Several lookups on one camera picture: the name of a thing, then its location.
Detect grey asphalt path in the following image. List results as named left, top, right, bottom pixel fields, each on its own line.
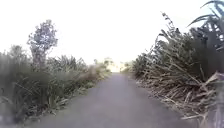
left=24, top=71, right=198, bottom=128

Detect tall flax bushes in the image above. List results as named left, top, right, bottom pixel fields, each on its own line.
left=121, top=0, right=224, bottom=128
left=0, top=44, right=113, bottom=125

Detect slender tree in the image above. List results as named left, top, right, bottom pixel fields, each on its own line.
left=27, top=19, right=59, bottom=69

